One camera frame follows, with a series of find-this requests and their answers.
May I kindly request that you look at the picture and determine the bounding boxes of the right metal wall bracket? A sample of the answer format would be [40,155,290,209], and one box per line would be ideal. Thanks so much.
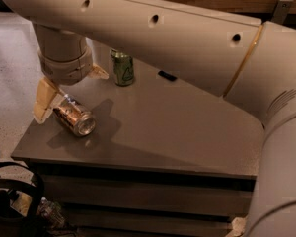
[271,0,293,25]

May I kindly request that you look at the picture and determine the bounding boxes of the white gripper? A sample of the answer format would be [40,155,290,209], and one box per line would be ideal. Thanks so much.
[33,24,110,124]

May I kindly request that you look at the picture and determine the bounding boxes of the grey table with drawers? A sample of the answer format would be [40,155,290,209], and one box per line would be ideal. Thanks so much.
[10,39,265,237]

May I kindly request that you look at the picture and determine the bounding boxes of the green soda can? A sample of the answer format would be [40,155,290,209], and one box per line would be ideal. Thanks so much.
[110,48,134,87]

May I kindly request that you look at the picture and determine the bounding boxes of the black headphones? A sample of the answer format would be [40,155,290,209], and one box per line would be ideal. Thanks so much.
[0,172,48,237]

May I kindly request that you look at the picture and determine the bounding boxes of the crumpled plastic bottle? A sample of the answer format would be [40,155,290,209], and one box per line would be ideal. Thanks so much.
[37,197,66,229]

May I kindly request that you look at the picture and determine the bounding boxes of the orange soda can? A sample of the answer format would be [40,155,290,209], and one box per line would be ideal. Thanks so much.
[53,95,96,137]

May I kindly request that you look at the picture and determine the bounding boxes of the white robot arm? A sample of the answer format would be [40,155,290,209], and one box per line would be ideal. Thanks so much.
[3,0,296,237]

